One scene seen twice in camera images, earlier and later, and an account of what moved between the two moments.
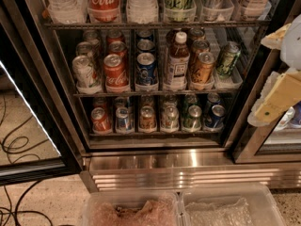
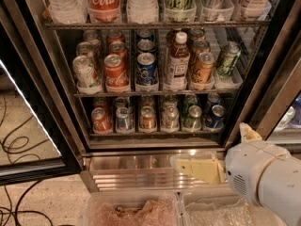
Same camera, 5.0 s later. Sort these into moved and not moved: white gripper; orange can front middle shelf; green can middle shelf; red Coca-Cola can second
Moved: white gripper
Not moved: red Coca-Cola can second; green can middle shelf; orange can front middle shelf
